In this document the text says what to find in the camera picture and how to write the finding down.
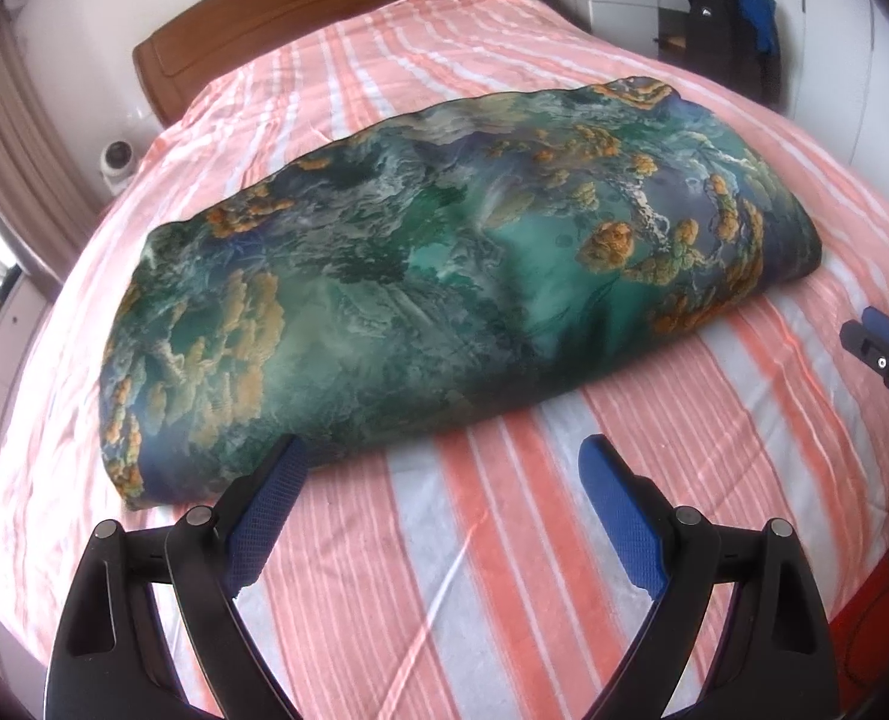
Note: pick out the bed with pink striped sheet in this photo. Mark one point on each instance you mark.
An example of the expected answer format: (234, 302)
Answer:
(519, 562)

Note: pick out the wooden headboard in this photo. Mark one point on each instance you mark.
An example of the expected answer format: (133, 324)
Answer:
(301, 7)

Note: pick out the green landscape print quilt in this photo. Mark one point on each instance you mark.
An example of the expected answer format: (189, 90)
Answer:
(429, 277)

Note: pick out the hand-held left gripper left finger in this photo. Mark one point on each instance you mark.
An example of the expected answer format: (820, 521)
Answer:
(264, 517)

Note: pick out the beige curtain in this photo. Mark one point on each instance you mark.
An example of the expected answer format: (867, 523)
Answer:
(16, 135)

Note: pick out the white wardrobe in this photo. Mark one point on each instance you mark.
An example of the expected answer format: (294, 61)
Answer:
(849, 37)

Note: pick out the orange rug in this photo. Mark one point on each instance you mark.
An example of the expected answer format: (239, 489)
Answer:
(876, 637)

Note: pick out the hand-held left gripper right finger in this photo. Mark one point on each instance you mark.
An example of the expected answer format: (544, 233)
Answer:
(624, 517)

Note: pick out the blue jacket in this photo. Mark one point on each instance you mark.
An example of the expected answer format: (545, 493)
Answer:
(755, 4)

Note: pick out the white window seat cabinet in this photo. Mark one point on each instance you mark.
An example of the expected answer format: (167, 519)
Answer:
(5, 367)

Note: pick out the small white fan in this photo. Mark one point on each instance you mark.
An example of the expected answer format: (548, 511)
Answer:
(120, 159)

